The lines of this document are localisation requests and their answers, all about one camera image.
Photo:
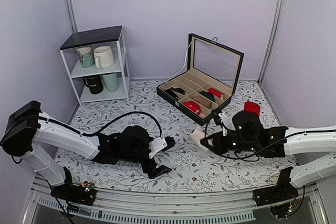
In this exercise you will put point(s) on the aluminium corner post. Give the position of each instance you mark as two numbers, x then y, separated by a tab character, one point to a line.
271	41
71	15

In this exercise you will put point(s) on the pale green tumbler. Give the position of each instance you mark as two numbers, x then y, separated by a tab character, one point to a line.
111	81

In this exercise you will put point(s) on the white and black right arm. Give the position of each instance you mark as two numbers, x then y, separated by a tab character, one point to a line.
249	135

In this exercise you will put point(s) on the aluminium table edge rail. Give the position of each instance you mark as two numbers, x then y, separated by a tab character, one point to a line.
115	206

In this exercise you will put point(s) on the red folded sock on table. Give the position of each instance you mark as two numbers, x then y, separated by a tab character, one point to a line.
252	107

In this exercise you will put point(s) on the dark green sock in box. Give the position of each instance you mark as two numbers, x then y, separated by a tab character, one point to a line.
208	95

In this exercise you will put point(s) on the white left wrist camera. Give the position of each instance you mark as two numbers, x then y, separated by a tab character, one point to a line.
156	145

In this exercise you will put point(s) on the left aluminium corner post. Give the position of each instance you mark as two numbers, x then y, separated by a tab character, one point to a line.
71	15

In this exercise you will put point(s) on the patterned teal ceramic cup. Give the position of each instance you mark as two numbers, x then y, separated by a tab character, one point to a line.
85	56

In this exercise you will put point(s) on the red rolled sock compartment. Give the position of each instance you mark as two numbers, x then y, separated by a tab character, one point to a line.
216	93
193	106

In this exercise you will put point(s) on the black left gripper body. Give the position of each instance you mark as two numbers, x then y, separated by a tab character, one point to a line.
149	167

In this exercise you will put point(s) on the red rolled sock rear compartment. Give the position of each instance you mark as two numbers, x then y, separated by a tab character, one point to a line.
216	93

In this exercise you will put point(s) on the black sock in box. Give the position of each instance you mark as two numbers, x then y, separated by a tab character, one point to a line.
175	92

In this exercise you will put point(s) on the black ceramic mug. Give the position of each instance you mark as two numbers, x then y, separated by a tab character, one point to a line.
94	84

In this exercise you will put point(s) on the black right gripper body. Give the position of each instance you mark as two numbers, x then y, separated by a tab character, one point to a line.
223	148

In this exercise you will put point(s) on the white shelf with black top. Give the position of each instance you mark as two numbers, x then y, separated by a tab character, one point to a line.
109	36

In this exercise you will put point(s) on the beige rolled sock in box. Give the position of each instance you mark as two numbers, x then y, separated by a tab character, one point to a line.
203	101

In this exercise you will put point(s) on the black compartment storage box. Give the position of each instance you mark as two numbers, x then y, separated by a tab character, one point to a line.
209	64

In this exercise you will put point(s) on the right aluminium corner post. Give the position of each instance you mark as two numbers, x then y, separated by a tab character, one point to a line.
271	41

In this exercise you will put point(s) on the floral patterned table mat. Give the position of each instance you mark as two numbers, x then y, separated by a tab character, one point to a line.
193	170

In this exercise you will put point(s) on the cream and brown striped sock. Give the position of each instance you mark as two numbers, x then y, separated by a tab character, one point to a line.
197	135

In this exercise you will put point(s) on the white ceramic mug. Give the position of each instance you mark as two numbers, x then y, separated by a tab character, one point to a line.
103	57

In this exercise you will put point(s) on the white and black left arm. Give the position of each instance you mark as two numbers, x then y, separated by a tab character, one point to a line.
29	125

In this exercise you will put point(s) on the red rolled sock front compartment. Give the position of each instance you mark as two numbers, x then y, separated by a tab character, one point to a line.
193	106

